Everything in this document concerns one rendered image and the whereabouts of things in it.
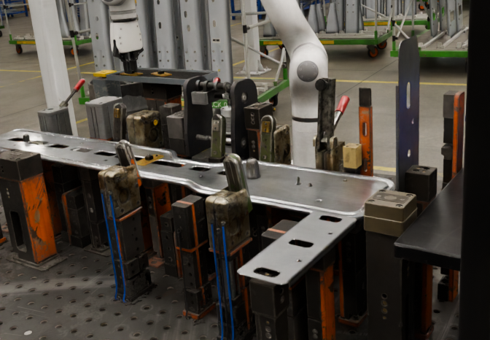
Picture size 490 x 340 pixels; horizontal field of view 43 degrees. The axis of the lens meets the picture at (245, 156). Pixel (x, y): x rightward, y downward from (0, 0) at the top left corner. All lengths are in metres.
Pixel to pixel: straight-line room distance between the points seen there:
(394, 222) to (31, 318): 0.94
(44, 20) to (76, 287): 3.85
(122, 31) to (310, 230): 1.10
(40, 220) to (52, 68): 3.64
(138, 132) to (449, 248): 1.08
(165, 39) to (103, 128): 4.29
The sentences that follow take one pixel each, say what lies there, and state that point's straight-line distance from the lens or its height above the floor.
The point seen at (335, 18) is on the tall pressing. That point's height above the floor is 0.52.
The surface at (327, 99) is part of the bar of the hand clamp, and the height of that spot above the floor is 1.16.
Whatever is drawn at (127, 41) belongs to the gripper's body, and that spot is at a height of 1.27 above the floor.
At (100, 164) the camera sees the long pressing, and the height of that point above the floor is 1.00.
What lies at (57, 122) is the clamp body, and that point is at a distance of 2.21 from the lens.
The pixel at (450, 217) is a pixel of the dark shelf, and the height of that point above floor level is 1.03.
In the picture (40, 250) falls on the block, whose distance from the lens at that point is 1.90.
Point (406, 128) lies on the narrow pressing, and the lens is 1.25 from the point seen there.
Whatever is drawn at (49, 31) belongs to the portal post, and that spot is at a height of 1.04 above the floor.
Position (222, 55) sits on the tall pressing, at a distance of 5.95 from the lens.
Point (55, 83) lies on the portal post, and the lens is 5.45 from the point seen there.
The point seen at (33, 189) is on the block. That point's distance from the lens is 1.84.
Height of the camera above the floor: 1.51
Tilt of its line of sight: 18 degrees down
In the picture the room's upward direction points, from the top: 5 degrees counter-clockwise
